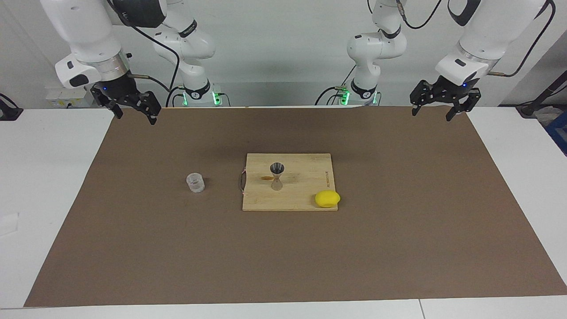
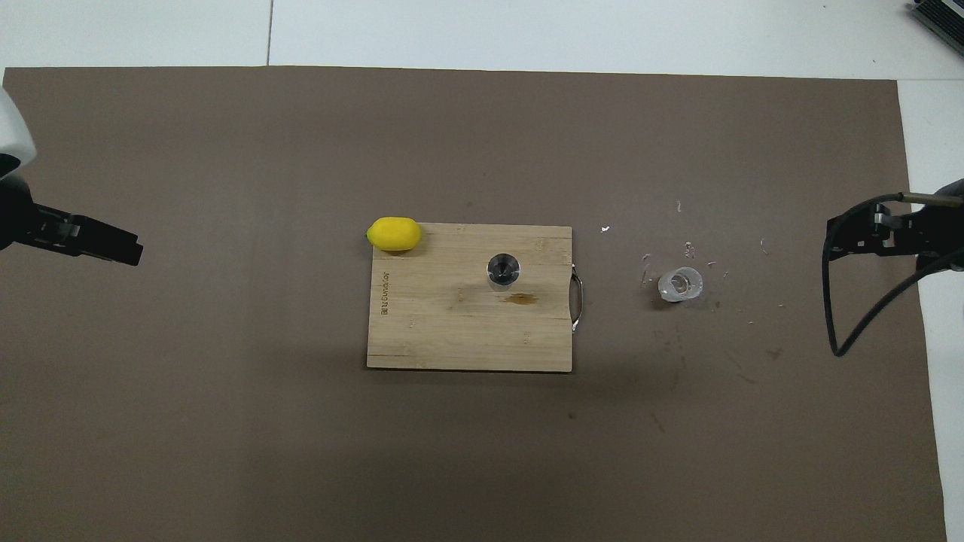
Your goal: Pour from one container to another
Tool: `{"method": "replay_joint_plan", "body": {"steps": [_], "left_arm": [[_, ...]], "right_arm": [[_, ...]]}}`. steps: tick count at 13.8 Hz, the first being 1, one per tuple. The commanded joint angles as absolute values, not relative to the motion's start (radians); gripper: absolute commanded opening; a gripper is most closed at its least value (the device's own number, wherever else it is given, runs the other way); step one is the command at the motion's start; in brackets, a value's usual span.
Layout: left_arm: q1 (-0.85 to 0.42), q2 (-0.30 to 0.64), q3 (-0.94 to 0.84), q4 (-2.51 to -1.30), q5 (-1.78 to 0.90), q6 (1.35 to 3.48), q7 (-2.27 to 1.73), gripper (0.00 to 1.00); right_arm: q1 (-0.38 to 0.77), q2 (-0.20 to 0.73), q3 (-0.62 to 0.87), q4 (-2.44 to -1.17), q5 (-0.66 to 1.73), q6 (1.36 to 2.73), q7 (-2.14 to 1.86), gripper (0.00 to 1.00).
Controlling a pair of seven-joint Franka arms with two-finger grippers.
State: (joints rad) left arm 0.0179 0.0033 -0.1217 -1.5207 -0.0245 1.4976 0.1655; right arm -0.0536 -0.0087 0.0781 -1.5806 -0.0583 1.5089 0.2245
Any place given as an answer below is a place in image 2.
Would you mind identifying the metal jigger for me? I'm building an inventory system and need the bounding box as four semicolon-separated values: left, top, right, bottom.
487;253;521;291

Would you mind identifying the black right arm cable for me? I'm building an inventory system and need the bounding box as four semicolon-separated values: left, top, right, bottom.
821;192;964;358

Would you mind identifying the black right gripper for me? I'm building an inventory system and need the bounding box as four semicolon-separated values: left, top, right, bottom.
827;179;964;270

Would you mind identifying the wooden cutting board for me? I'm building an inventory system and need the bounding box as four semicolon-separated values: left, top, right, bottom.
367;223;584;373

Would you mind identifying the yellow lemon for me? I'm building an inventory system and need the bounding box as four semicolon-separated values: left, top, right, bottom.
366;217;423;252

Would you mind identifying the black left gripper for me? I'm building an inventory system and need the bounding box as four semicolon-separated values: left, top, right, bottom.
0;175;144;266

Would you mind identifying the brown table mat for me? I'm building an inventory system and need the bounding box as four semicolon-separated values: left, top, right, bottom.
0;66;948;542

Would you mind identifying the grey ribbed device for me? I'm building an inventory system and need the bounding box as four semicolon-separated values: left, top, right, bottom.
910;0;964;55

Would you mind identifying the clear plastic cup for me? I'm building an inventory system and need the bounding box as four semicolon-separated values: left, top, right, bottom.
657;265;704;303

